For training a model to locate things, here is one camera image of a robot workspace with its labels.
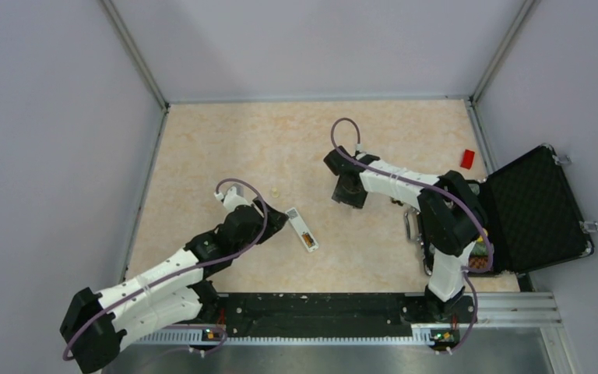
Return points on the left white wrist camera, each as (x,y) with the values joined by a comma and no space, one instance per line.
(232,198)

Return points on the black poker chip case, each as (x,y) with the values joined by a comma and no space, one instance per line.
(533,220)

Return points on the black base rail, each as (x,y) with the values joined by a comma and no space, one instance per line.
(330,315)

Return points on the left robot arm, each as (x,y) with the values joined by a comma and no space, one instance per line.
(99,325)

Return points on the white remote control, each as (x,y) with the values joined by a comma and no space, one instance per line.
(300,227)

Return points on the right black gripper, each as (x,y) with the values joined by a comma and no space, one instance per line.
(357,202)

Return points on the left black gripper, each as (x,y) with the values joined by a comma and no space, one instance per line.
(275,221)

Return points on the orange AAA battery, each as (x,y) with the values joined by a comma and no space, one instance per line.
(308,240)

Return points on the red small block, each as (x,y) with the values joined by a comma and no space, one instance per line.
(468,159)

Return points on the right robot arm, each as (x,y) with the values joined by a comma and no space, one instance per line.
(450,216)

